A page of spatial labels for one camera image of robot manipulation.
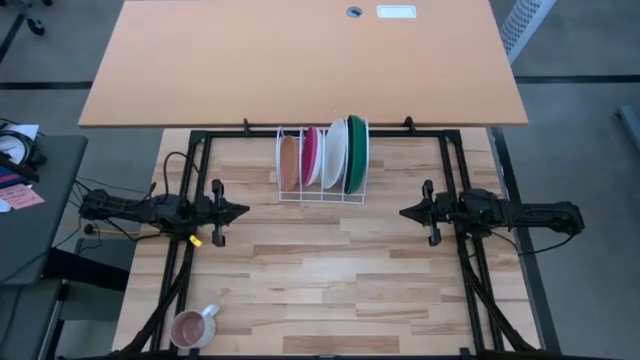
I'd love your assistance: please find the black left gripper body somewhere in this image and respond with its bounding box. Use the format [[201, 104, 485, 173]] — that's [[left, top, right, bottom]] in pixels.
[[195, 178, 232, 249]]

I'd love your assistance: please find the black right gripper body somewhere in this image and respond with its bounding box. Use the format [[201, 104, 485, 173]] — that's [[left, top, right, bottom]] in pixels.
[[421, 179, 469, 247]]

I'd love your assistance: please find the brown plate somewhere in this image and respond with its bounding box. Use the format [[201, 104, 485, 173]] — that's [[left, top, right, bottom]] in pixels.
[[279, 134, 301, 193]]

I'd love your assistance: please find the pink plate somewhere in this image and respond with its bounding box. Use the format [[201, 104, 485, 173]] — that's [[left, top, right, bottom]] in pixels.
[[300, 125, 322, 188]]

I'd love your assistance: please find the large white plate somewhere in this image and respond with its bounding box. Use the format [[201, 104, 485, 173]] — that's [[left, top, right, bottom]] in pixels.
[[321, 117, 349, 191]]

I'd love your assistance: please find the white mug pink inside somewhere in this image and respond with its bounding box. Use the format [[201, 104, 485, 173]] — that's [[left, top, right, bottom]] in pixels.
[[169, 302, 221, 350]]

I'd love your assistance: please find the yellow rod black knob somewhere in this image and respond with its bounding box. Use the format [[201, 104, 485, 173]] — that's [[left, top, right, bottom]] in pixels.
[[82, 224, 141, 237]]

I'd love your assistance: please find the orange desk top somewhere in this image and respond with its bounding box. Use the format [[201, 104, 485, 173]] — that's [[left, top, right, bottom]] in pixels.
[[78, 0, 530, 129]]

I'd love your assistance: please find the grey side table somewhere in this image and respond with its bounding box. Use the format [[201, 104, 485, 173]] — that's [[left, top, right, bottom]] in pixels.
[[0, 133, 89, 286]]

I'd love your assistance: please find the pink paper note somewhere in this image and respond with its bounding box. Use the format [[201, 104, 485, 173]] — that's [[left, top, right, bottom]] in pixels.
[[0, 183, 46, 211]]

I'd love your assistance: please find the white desk outlet cover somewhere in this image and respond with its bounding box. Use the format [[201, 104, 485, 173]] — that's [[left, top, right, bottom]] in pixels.
[[375, 4, 418, 20]]

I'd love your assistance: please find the black bar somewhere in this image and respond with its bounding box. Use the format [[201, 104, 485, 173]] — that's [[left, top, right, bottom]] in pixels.
[[0, 151, 41, 184]]

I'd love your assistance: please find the white paper sheet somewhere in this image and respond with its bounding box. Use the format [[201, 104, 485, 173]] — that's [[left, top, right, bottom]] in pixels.
[[0, 123, 40, 166]]

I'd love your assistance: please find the white perforated computer tower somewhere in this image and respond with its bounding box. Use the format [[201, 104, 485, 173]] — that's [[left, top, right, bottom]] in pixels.
[[499, 0, 559, 65]]

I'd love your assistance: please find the black office chair base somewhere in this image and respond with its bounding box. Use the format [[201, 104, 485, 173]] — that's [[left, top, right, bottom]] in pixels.
[[0, 0, 54, 61]]

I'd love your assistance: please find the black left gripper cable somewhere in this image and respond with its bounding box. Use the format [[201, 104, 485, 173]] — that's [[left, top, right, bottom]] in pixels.
[[162, 150, 201, 201]]

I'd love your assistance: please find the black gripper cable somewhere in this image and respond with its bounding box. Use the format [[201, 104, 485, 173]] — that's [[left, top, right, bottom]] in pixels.
[[162, 150, 201, 201], [489, 228, 577, 258]]

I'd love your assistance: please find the black aluminium table frame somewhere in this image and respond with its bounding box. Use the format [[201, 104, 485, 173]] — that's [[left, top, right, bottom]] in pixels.
[[117, 128, 562, 360]]

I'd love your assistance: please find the white wire dish rack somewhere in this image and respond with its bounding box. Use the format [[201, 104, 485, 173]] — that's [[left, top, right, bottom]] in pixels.
[[275, 115, 372, 206]]

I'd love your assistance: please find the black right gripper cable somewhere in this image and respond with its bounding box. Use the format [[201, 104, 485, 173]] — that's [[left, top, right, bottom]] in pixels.
[[489, 228, 577, 258]]

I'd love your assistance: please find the black floor cable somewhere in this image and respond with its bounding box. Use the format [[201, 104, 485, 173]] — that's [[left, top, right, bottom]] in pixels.
[[67, 174, 151, 251]]

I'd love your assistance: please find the black coiled cable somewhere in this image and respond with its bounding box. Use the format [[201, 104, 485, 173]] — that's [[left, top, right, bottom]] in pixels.
[[0, 128, 49, 170]]

